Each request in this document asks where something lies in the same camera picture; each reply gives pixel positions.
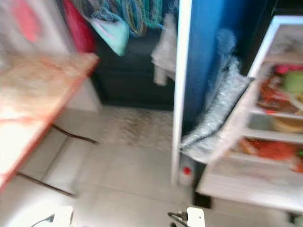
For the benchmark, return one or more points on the orange marble top table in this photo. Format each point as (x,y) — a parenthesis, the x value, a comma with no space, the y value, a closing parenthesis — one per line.
(38,90)

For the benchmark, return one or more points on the red bag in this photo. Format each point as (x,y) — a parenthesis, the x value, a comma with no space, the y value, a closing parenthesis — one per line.
(78,28)

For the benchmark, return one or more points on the dark cabinet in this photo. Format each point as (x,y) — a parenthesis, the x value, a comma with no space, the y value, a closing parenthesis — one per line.
(130,78)

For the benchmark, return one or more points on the teal bag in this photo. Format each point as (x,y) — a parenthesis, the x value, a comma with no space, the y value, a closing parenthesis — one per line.
(112,32)

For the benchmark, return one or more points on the white hanging cloth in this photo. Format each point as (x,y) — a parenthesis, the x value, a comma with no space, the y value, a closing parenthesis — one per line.
(165,52)

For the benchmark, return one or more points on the white red-capped bottle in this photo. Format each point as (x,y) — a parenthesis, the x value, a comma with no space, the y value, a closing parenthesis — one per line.
(186,172)

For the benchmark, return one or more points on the red food package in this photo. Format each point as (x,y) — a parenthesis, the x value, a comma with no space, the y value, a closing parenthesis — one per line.
(272,92)
(272,149)

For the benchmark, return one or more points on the yellow bowl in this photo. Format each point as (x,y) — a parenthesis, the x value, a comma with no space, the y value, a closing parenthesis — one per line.
(288,125)

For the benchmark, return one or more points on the green food item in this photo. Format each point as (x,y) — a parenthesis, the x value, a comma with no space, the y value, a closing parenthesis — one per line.
(293,81)

